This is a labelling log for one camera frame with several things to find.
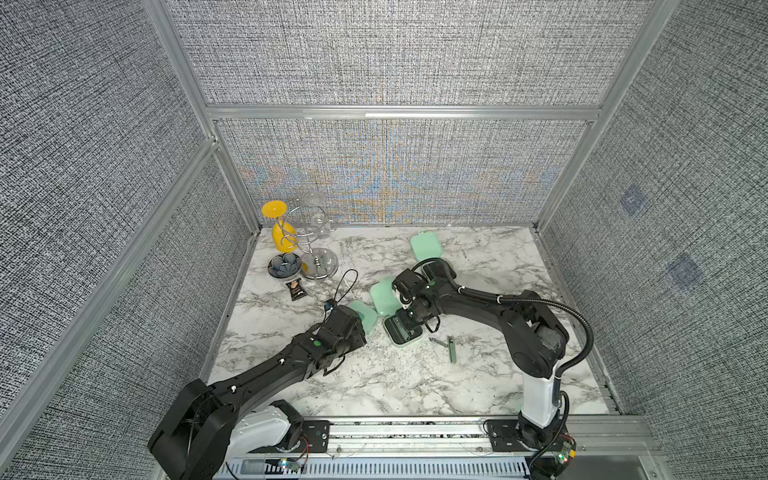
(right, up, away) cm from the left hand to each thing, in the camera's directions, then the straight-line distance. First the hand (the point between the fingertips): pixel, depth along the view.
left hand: (366, 332), depth 85 cm
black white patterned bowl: (-30, +18, +21) cm, 41 cm away
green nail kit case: (+10, 0, +4) cm, 11 cm away
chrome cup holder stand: (-20, +31, +12) cm, 39 cm away
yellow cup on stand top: (-28, +36, +5) cm, 46 cm away
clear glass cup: (-23, +37, +41) cm, 60 cm away
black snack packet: (-24, +10, +14) cm, 30 cm away
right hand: (+11, +4, +7) cm, 14 cm away
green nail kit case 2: (+21, +26, +26) cm, 42 cm away
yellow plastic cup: (-27, +28, +10) cm, 40 cm away
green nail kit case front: (+1, +3, +7) cm, 8 cm away
